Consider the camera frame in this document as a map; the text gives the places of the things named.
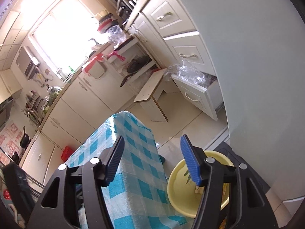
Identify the white open drawer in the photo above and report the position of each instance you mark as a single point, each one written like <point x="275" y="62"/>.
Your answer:
<point x="209" y="99"/>

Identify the clear plastic bag in drawer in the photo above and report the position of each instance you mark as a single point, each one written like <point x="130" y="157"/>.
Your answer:
<point x="187" y="72"/>

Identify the white refrigerator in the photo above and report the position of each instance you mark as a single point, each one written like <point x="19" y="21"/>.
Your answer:
<point x="257" y="49"/>

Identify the clear plastic bag on counter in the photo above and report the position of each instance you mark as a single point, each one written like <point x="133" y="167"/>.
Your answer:
<point x="115" y="36"/>

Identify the red trash bin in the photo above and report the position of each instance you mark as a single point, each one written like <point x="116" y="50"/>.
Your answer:
<point x="66" y="154"/>

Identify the blue checkered tablecloth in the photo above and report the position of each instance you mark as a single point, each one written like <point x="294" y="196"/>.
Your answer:
<point x="137" y="197"/>

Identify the black wok on stove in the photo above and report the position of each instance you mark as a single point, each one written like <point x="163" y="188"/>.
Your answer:
<point x="25" y="140"/>

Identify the yellow plastic basin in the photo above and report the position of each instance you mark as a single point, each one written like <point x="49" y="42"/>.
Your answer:
<point x="184" y="195"/>

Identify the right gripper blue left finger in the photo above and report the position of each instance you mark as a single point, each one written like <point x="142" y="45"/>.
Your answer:
<point x="97" y="173"/>

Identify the wall water heater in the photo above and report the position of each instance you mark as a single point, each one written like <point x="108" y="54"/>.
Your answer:
<point x="27" y="62"/>

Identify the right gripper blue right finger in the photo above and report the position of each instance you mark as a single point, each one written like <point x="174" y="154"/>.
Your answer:
<point x="209" y="173"/>

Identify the small white wooden stool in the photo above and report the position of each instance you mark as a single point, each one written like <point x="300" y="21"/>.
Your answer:
<point x="146" y="99"/>

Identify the black frying pan on rack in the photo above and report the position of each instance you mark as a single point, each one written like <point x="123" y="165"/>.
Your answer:
<point x="134" y="66"/>

